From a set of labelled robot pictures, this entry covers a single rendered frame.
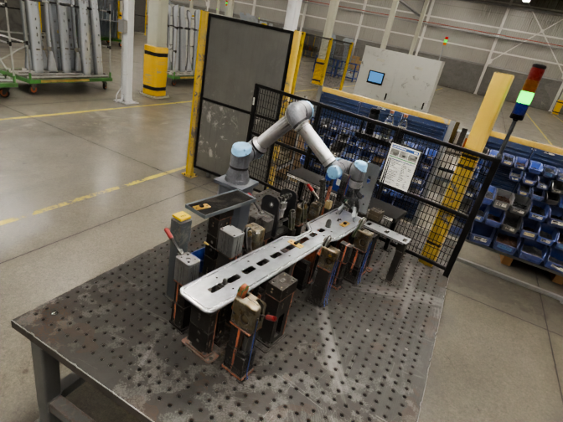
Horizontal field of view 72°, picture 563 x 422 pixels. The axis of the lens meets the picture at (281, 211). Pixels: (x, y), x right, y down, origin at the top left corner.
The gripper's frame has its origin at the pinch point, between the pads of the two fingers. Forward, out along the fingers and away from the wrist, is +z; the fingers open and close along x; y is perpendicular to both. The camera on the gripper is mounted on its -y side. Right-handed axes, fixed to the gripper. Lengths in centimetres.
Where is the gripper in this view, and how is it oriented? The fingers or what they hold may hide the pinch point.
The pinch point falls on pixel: (347, 216)
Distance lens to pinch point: 237.4
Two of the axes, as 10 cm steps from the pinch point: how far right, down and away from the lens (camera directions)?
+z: -1.9, 8.8, 4.4
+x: 7.9, 4.0, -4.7
